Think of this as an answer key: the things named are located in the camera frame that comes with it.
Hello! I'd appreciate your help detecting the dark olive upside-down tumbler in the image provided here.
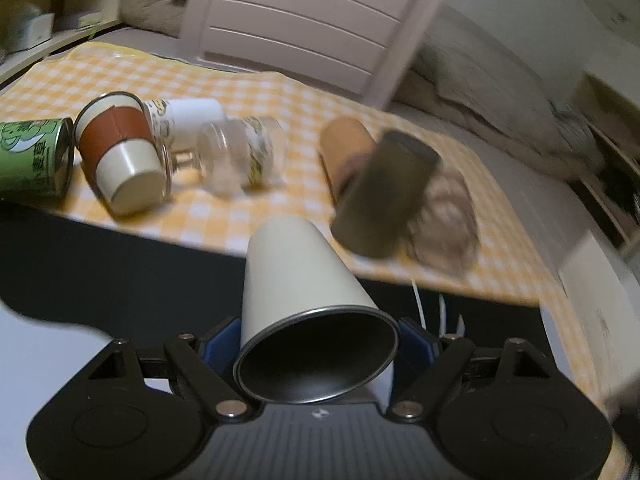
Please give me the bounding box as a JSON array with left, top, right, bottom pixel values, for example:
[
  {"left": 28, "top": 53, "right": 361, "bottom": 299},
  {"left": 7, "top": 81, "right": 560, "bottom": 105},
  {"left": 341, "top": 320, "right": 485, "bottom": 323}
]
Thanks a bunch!
[{"left": 331, "top": 130, "right": 440, "bottom": 259}]

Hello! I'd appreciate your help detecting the green tin cup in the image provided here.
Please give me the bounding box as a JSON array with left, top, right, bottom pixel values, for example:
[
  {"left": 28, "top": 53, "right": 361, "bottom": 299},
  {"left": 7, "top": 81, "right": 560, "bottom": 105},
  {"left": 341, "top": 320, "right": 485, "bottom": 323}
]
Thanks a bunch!
[{"left": 0, "top": 117, "right": 75, "bottom": 197}]

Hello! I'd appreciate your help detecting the pink folding table top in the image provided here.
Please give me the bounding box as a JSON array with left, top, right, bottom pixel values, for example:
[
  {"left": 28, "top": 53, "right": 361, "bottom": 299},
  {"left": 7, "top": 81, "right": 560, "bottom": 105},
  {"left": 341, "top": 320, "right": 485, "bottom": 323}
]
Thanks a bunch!
[{"left": 178, "top": 0, "right": 445, "bottom": 110}]

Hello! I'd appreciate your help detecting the clear mug with brown bands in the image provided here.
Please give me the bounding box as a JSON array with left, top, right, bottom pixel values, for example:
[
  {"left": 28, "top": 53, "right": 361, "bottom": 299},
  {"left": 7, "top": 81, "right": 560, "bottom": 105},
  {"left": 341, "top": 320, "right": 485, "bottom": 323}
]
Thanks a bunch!
[{"left": 406, "top": 168, "right": 480, "bottom": 276}]

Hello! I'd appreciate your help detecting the beige bedding pile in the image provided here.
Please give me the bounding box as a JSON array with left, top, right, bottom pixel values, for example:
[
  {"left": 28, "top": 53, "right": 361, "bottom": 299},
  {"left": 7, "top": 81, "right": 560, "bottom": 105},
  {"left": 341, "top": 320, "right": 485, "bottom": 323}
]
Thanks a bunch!
[{"left": 119, "top": 0, "right": 609, "bottom": 183}]

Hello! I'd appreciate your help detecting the wooden shelf unit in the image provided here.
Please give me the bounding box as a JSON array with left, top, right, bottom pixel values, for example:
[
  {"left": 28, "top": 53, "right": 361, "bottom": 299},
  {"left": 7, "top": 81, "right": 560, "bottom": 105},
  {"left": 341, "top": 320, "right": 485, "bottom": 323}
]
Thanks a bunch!
[
  {"left": 570, "top": 73, "right": 639, "bottom": 258},
  {"left": 0, "top": 0, "right": 132, "bottom": 84}
]

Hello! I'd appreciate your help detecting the brown paper cup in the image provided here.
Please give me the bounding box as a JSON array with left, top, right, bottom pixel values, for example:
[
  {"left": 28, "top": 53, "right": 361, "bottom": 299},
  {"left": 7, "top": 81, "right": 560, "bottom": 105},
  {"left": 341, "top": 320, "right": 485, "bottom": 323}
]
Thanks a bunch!
[{"left": 319, "top": 117, "right": 376, "bottom": 203}]

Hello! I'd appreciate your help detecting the wooden left shelf unit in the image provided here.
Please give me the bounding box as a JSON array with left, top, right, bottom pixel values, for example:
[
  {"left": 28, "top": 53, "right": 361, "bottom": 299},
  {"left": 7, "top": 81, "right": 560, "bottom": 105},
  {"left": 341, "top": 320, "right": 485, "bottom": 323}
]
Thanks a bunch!
[{"left": 0, "top": 0, "right": 132, "bottom": 84}]

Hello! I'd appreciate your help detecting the yellow checkered cloth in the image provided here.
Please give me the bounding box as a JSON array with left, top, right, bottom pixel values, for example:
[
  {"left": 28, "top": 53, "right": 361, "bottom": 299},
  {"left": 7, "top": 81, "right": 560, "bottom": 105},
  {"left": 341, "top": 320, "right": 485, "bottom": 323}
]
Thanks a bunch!
[{"left": 1, "top": 41, "right": 600, "bottom": 400}]

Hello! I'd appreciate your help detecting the clear glass jar cup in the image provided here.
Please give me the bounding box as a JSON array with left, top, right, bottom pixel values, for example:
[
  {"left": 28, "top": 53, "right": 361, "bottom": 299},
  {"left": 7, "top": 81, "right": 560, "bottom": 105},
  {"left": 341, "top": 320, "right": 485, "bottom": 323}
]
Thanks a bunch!
[{"left": 196, "top": 116, "right": 288, "bottom": 197}]

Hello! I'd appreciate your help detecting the cream cup with red sleeve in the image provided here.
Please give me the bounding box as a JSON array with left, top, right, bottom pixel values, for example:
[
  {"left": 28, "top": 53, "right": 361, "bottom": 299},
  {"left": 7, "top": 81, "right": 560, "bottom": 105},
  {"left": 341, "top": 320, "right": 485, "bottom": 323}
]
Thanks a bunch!
[{"left": 74, "top": 91, "right": 169, "bottom": 217}]

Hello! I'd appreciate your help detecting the white shoe box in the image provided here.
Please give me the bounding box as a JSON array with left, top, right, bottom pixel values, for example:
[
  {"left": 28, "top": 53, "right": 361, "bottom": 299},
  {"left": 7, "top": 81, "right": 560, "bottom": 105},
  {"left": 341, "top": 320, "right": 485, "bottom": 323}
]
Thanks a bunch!
[{"left": 558, "top": 232, "right": 639, "bottom": 412}]

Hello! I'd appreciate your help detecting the tissue box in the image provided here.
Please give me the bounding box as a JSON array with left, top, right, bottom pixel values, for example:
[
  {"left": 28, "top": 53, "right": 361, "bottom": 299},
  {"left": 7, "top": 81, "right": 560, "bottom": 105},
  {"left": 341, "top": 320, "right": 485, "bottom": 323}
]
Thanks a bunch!
[{"left": 3, "top": 1, "right": 54, "bottom": 53}]

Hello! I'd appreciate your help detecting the wooden right shelf unit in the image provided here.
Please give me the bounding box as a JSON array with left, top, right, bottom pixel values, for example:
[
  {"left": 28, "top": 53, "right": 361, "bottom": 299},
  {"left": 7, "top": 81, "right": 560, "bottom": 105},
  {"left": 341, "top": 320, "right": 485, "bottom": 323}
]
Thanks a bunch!
[{"left": 570, "top": 73, "right": 639, "bottom": 258}]

